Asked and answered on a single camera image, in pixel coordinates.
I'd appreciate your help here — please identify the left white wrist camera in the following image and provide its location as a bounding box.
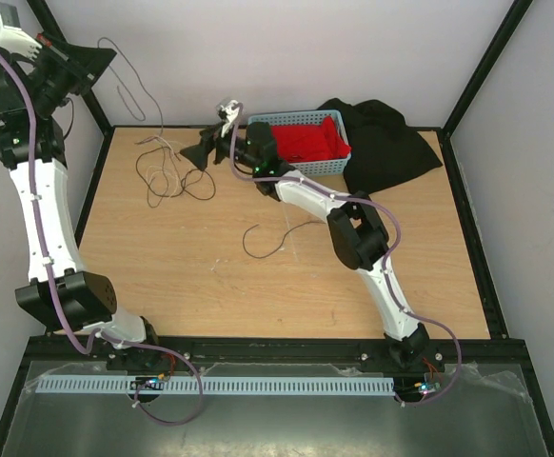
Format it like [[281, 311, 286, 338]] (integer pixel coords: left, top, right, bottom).
[[0, 2, 42, 61]]

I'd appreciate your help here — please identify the black wire bundle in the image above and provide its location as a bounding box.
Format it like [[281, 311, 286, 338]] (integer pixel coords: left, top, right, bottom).
[[96, 37, 217, 209]]

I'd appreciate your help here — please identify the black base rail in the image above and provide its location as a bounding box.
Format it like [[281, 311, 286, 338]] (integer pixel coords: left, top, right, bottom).
[[24, 335, 528, 375]]

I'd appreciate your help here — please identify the black cloth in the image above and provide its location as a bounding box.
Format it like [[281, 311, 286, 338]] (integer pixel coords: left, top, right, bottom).
[[320, 98, 443, 194]]

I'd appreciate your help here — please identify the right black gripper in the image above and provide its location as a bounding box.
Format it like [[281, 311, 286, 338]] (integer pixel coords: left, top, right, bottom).
[[180, 119, 260, 172]]

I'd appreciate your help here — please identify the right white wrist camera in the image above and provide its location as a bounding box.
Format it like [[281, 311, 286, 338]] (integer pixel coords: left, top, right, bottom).
[[216, 99, 243, 138]]

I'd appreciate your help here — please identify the light blue plastic basket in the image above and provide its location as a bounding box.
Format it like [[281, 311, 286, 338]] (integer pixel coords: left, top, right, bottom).
[[248, 109, 351, 176]]

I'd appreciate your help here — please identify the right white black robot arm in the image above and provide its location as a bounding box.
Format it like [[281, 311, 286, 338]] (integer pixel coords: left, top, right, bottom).
[[180, 123, 429, 370]]

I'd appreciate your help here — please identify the light blue slotted cable duct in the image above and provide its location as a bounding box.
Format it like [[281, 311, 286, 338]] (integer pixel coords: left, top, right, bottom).
[[33, 375, 393, 397]]

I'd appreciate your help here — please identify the red cloth in basket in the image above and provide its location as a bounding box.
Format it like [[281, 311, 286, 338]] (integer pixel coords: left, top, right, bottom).
[[271, 117, 351, 163]]

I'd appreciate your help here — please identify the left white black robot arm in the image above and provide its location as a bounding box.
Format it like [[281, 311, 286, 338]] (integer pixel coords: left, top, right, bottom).
[[0, 26, 163, 369]]

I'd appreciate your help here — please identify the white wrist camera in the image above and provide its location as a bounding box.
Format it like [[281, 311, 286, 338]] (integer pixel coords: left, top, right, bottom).
[[0, 2, 42, 61], [216, 99, 243, 138]]

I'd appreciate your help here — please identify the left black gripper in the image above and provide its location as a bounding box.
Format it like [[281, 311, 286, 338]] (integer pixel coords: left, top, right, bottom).
[[29, 31, 116, 116]]

